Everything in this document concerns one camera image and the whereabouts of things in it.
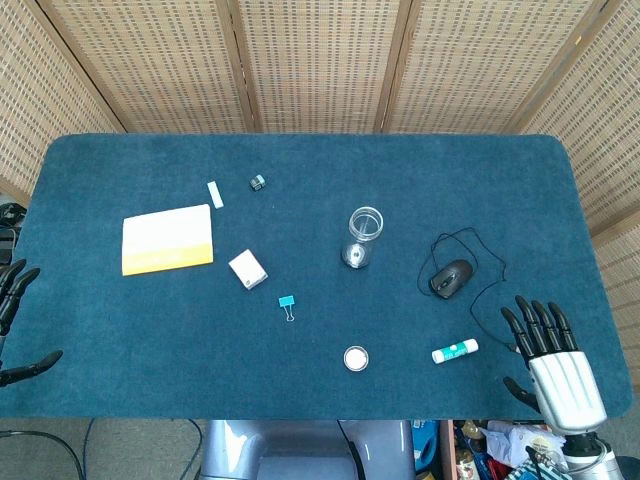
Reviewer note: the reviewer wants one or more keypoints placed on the teal binder clip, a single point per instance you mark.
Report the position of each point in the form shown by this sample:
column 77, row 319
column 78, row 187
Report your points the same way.
column 285, row 301

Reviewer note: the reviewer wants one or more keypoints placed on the yellow white notebook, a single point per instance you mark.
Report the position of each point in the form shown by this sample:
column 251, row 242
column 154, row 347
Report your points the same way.
column 167, row 240

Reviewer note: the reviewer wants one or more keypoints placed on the small white box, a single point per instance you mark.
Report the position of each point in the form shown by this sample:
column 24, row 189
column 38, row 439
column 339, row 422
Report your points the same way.
column 247, row 269

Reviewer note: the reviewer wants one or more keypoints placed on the grey robot torso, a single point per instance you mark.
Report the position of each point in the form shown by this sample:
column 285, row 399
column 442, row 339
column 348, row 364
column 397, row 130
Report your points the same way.
column 300, row 450

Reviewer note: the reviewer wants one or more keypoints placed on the white eraser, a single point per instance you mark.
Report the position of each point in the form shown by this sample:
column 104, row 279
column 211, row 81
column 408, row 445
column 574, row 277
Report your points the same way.
column 215, row 194

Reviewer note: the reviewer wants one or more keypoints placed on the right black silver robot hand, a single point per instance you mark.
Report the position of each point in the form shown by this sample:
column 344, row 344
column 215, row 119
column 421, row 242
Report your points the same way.
column 565, row 387

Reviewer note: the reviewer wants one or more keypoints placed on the woven bamboo folding screen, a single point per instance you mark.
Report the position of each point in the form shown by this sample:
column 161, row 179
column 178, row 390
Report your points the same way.
column 320, row 60

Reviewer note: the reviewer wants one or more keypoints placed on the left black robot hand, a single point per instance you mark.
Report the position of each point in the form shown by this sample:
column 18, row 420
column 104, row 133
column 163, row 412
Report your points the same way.
column 17, row 287

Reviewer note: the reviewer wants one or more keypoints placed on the white crumpled plastic bag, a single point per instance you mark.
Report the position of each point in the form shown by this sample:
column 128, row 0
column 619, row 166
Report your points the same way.
column 510, row 435

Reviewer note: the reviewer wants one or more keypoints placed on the blue carton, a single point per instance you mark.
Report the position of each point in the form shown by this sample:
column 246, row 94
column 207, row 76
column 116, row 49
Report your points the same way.
column 425, row 445

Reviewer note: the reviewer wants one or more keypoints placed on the white green glue stick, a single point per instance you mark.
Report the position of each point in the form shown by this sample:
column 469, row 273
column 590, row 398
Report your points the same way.
column 454, row 350

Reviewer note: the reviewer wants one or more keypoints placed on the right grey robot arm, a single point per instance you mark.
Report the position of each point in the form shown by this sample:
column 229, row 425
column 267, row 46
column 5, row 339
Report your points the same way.
column 605, row 460

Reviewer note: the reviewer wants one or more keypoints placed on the white jar lid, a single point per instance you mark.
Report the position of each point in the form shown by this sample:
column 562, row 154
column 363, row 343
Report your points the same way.
column 356, row 358

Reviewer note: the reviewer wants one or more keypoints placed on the black computer mouse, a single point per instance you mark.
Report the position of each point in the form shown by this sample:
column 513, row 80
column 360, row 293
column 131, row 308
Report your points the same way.
column 451, row 278

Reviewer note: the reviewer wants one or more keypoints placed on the blue table mat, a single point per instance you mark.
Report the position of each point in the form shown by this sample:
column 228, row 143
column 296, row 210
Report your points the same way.
column 310, row 165

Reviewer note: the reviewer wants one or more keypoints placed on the dark equipment pile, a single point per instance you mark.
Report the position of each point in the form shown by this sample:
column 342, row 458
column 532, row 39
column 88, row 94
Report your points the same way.
column 7, row 230

